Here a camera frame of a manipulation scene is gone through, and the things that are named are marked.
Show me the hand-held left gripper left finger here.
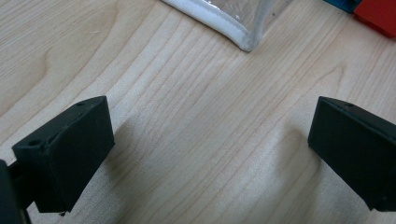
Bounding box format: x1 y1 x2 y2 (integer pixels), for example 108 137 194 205
11 95 116 215

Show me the red toy block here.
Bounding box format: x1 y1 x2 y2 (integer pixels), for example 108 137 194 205
353 0 396 39

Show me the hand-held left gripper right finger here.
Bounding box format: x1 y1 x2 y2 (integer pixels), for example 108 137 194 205
307 95 396 213

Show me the clear plastic bag white trim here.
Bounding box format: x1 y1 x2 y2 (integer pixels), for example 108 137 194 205
161 0 293 53

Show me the blue toy block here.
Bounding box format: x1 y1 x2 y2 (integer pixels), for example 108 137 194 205
322 0 362 14

